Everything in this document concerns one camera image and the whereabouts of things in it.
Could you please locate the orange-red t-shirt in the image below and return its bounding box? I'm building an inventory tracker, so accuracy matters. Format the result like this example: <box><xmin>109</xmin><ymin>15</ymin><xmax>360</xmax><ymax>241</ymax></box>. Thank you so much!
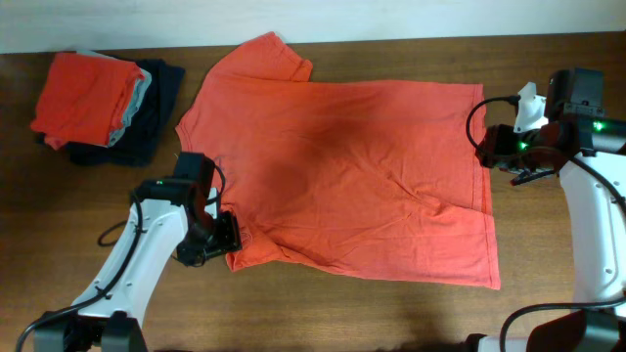
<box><xmin>176</xmin><ymin>33</ymin><xmax>501</xmax><ymax>289</ymax></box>

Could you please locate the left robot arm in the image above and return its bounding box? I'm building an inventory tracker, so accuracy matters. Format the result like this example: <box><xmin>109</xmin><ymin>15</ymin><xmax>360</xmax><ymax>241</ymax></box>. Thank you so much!
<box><xmin>16</xmin><ymin>153</ymin><xmax>242</xmax><ymax>352</ymax></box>

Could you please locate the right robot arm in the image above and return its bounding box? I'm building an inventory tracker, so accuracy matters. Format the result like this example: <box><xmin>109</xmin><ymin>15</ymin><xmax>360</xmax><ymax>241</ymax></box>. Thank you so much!
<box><xmin>465</xmin><ymin>68</ymin><xmax>625</xmax><ymax>352</ymax></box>

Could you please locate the folded dark navy garment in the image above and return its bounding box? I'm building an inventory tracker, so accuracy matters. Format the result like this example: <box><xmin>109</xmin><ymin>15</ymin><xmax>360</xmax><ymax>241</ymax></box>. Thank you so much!
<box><xmin>39</xmin><ymin>59</ymin><xmax>185</xmax><ymax>166</ymax></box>

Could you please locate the folded grey shirt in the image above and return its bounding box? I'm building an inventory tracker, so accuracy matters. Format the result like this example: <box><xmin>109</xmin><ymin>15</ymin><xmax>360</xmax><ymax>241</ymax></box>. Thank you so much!
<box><xmin>68</xmin><ymin>53</ymin><xmax>149</xmax><ymax>147</ymax></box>

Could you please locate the folded red-orange shirt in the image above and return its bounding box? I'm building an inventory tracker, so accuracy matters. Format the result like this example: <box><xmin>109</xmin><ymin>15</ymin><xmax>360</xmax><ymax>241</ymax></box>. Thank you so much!
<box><xmin>30</xmin><ymin>53</ymin><xmax>146</xmax><ymax>149</ymax></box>

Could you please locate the right black cable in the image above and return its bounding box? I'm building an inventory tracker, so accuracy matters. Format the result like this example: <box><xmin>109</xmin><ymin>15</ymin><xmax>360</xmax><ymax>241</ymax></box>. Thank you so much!
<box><xmin>464</xmin><ymin>94</ymin><xmax>626</xmax><ymax>352</ymax></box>

